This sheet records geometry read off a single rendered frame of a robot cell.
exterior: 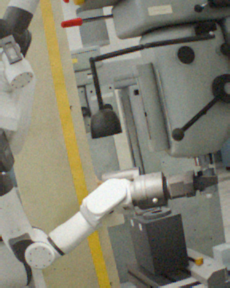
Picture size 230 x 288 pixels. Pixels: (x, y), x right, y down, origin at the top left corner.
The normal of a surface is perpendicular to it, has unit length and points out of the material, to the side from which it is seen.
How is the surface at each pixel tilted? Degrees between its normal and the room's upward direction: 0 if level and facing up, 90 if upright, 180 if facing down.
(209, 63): 90
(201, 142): 122
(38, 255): 103
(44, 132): 90
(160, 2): 90
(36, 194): 90
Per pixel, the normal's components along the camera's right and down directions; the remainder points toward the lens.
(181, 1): 0.26, 0.00
